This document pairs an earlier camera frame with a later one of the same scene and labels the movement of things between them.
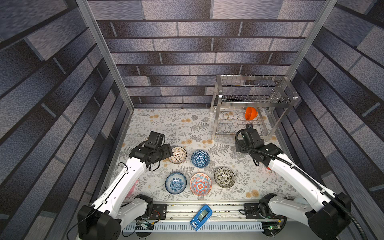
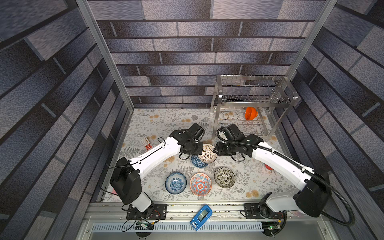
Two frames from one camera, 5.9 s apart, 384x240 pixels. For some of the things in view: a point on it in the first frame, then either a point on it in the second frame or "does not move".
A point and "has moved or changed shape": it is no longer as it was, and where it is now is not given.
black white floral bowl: (224, 177) does not move
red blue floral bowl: (200, 184) does not move
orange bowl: (250, 113) does not move
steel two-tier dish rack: (260, 100) does not move
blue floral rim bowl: (175, 183) does not move
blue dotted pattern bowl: (200, 158) does not move
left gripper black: (168, 149) -> (199, 152)
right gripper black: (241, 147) -> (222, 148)
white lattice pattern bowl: (179, 155) has moved or changed shape
